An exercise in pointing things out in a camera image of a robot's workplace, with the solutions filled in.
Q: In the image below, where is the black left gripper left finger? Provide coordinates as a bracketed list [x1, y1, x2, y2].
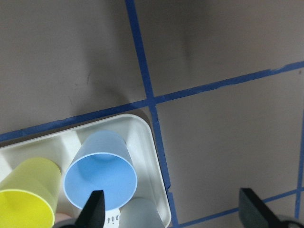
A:
[72, 190, 105, 228]

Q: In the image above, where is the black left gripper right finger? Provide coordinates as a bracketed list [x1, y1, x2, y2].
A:
[238, 188, 283, 228]

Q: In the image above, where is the light blue plastic cup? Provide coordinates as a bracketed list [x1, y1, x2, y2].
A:
[63, 130, 138, 210]

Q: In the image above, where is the grey plastic cup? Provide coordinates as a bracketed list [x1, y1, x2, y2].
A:
[119, 198, 165, 228]

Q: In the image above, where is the yellow plastic cup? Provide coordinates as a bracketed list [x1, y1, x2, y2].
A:
[0, 157, 61, 228]

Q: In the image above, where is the cream plastic tray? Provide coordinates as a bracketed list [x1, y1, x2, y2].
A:
[0, 114, 171, 228]

